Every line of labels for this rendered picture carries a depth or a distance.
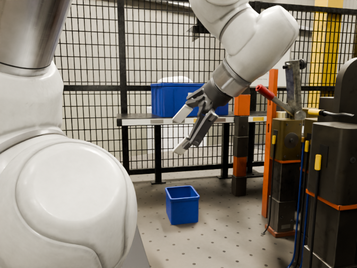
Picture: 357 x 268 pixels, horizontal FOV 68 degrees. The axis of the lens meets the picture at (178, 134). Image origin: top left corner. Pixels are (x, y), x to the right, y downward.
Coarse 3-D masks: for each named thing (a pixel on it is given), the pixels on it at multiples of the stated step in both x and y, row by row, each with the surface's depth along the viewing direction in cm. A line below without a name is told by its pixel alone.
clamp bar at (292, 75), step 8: (288, 64) 73; (296, 64) 72; (304, 64) 73; (288, 72) 74; (296, 72) 73; (288, 80) 75; (296, 80) 73; (288, 88) 76; (296, 88) 74; (288, 96) 76; (296, 96) 74; (288, 104) 77; (296, 104) 74
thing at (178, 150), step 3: (183, 141) 71; (180, 144) 72; (177, 147) 73; (180, 147) 73; (174, 150) 73; (177, 150) 74; (180, 150) 74; (183, 150) 74; (177, 153) 74; (180, 153) 74
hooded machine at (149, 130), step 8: (160, 80) 352; (168, 80) 330; (176, 80) 323; (184, 80) 328; (152, 128) 349; (168, 128) 322; (176, 128) 328; (184, 128) 333; (168, 136) 324; (176, 136) 329; (184, 136) 335; (168, 144) 325; (176, 144) 331; (200, 144) 349
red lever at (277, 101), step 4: (260, 84) 73; (256, 88) 74; (260, 88) 72; (264, 88) 72; (260, 92) 73; (264, 92) 72; (268, 92) 73; (264, 96) 74; (268, 96) 73; (272, 96) 73; (272, 100) 74; (276, 100) 74; (280, 100) 74; (276, 104) 75; (280, 104) 74; (284, 104) 75; (284, 108) 75; (288, 108) 75; (288, 112) 76; (292, 112) 76; (292, 116) 77
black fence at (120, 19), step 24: (120, 0) 112; (144, 0) 116; (168, 0) 116; (120, 24) 113; (144, 24) 117; (192, 24) 121; (120, 48) 115; (144, 48) 118; (192, 48) 123; (216, 48) 125; (312, 48) 137; (336, 48) 140; (120, 72) 116; (120, 96) 120; (312, 96) 141; (264, 144) 139; (144, 168) 127; (168, 168) 128; (192, 168) 131; (216, 168) 134
